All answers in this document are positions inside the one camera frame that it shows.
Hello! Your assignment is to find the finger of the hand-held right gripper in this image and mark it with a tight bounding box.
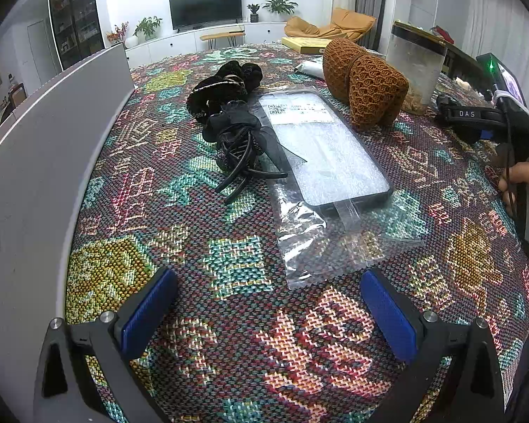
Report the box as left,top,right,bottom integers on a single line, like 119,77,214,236
436,94,457,125

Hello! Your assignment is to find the grey board panel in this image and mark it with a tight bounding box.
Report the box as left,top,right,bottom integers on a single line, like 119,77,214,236
0,43,135,380

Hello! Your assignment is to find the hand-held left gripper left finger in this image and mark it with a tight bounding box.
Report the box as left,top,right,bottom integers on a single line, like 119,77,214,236
33,266,179,423

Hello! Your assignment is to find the phone case in clear bag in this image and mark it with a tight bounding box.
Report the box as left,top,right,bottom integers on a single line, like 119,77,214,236
251,89,426,290

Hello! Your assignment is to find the translucent container with black lid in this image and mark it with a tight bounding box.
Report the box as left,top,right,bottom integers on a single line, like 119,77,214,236
385,21,448,106

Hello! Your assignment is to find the black bow hair clip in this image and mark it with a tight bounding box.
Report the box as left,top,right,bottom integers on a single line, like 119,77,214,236
203,99,309,206

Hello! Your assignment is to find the dark glass bookcase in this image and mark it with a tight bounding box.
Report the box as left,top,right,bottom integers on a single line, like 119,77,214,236
48,0,104,71

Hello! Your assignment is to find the white low cabinet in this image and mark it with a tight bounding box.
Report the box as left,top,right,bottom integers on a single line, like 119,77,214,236
126,21,292,69

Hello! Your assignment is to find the colourful woven blanket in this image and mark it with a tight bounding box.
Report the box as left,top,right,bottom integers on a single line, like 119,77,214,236
64,43,529,423

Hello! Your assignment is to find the leafy green plant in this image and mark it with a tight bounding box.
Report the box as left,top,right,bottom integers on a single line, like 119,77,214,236
133,16,163,40

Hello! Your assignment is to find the black cable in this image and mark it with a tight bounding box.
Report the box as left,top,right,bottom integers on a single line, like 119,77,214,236
496,92,529,239

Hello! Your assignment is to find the brown knitted pouch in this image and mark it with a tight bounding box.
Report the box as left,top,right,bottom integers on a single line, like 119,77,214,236
323,39,410,130

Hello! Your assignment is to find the large green potted plant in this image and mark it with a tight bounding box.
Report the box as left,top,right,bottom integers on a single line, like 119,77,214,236
262,0,299,15

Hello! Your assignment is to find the orange lounge chair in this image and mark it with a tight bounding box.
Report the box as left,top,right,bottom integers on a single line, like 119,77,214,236
284,7,377,41

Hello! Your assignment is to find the yellow flat box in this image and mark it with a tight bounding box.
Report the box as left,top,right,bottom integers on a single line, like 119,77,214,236
282,36,331,51

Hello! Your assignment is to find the red flower bouquet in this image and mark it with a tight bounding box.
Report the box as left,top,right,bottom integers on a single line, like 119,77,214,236
107,22,128,45

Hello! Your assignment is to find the black hair scrunchie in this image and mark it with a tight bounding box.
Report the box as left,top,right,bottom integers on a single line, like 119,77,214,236
187,59,264,124

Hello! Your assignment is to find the black television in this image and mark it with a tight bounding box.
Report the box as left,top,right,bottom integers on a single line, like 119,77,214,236
169,0,243,33

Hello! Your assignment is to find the dark wooden chair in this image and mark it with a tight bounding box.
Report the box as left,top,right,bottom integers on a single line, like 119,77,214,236
441,44,481,89

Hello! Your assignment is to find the beige lace cloth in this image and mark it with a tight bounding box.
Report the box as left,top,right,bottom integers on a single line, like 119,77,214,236
400,89,433,116

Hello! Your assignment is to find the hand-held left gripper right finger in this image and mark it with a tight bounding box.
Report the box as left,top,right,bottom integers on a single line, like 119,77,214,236
360,268,507,423

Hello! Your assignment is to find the white pouch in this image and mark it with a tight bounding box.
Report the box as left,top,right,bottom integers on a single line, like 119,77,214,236
293,59,326,81

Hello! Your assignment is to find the small wooden side table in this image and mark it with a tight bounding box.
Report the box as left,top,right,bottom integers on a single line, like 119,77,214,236
200,30,246,47

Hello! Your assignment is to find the person's right hand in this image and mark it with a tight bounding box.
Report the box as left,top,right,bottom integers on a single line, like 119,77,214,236
498,161,529,216

